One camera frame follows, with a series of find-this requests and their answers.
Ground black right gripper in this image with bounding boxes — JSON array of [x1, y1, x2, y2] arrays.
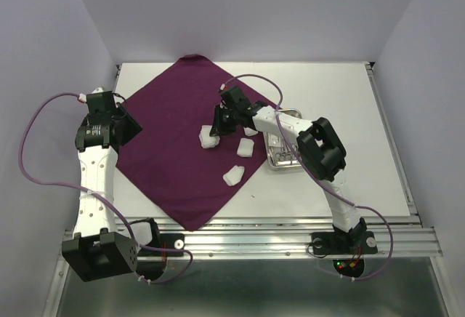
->
[[209, 104, 238, 137]]

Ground gauze pad large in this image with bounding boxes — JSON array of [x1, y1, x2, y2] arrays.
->
[[198, 125, 220, 149]]

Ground hemostat forceps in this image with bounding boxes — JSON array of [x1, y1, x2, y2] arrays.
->
[[271, 143, 297, 164]]

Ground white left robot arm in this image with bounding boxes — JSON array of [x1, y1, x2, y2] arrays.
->
[[62, 88, 162, 282]]

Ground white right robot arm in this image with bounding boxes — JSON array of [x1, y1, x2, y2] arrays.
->
[[210, 85, 366, 252]]

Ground purple cloth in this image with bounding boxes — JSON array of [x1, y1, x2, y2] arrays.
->
[[116, 55, 267, 231]]

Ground steel tray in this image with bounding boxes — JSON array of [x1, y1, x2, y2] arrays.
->
[[263, 108, 304, 172]]

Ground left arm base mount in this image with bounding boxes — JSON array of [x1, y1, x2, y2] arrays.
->
[[129, 217, 185, 284]]

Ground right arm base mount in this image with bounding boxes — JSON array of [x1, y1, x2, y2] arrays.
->
[[306, 217, 378, 280]]

